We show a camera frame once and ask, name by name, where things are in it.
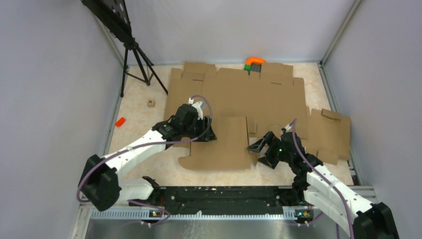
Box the small orange block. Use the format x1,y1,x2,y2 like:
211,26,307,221
115,117,126,127

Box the black tripod music stand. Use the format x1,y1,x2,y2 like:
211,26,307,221
82,0,168,97

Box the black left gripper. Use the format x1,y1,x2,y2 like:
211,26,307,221
182,116,216,142

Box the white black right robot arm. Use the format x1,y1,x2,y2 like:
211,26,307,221
247,131,399,239

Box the flat cardboard sheet pile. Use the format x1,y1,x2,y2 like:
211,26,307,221
164,62,309,138

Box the brown cardboard box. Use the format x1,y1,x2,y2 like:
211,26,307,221
178,117,257,171

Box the white slotted cable duct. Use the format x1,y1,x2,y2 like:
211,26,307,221
91,208,310,221

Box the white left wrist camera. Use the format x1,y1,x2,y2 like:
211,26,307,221
188,98,208,120

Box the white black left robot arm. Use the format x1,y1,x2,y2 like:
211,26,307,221
77,101,216,211

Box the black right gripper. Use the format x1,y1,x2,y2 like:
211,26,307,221
247,131,293,169

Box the orange green toy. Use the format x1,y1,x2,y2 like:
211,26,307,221
244,57,266,73

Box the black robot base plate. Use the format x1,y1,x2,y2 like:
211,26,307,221
129,186,316,219

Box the small wooden letter cube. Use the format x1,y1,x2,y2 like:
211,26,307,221
147,100,156,108

